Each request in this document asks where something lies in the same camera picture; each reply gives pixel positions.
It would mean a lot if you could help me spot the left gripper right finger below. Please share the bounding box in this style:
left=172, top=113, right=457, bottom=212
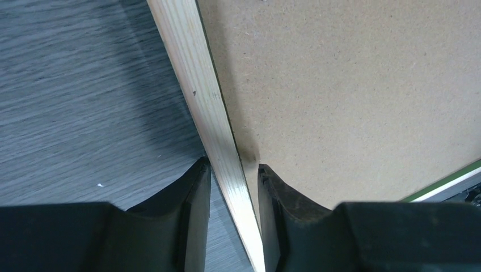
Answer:
left=258, top=164, right=480, bottom=271

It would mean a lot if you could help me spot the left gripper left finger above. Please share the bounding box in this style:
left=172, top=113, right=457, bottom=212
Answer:
left=1, top=157, right=211, bottom=271

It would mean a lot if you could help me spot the brown backing board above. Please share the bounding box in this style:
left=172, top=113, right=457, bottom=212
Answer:
left=199, top=1, right=480, bottom=208

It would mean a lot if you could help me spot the wooden picture frame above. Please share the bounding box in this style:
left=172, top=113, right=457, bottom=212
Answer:
left=148, top=1, right=480, bottom=271

